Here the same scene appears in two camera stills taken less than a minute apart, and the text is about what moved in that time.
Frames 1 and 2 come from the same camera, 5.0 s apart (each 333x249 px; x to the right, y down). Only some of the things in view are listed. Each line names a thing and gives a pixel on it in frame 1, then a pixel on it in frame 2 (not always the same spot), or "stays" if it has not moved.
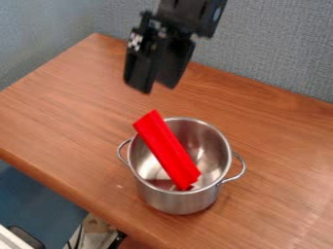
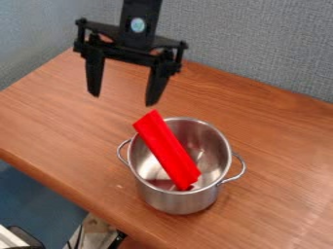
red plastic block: x=169 y=152 stays
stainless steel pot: x=207 y=146 stays
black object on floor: x=24 y=235 stays
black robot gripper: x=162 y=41 to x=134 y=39
